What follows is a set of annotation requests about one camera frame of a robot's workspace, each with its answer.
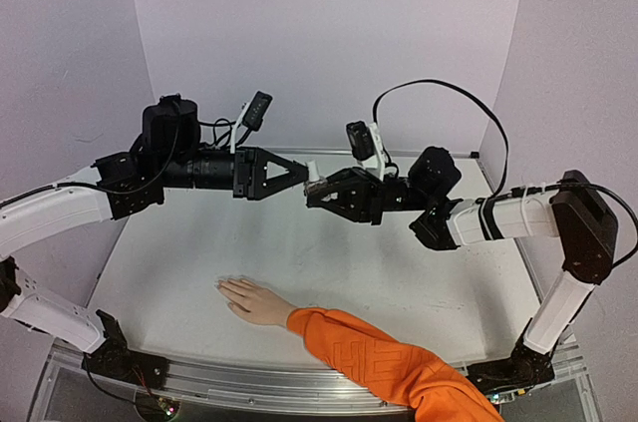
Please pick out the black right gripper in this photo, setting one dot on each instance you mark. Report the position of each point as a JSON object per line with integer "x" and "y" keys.
{"x": 374, "y": 199}

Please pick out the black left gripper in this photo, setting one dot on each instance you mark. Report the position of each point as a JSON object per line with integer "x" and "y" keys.
{"x": 258, "y": 170}

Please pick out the white nail polish cap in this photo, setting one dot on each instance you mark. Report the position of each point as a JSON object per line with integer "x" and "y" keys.
{"x": 313, "y": 172}

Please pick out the nail polish bottle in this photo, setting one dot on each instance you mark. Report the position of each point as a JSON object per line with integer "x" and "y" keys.
{"x": 315, "y": 187}

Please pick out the orange sleeve forearm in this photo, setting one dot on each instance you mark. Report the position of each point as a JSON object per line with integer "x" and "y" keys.
{"x": 396, "y": 372}

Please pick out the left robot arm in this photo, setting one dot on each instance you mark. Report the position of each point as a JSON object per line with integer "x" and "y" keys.
{"x": 168, "y": 154}

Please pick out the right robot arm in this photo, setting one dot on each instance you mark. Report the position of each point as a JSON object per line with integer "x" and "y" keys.
{"x": 573, "y": 211}

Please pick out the mannequin hand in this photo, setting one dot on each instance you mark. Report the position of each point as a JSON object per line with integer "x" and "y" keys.
{"x": 254, "y": 303}

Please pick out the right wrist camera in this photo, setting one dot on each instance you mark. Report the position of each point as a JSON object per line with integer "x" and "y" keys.
{"x": 367, "y": 148}

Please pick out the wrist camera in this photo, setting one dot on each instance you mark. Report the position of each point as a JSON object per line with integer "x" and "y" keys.
{"x": 250, "y": 119}
{"x": 367, "y": 148}

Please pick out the aluminium table rail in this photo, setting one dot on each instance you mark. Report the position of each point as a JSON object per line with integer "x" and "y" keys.
{"x": 343, "y": 152}

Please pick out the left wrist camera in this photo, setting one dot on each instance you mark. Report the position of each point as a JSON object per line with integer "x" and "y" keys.
{"x": 250, "y": 119}

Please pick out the front aluminium frame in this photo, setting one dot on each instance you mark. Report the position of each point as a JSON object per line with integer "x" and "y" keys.
{"x": 220, "y": 392}

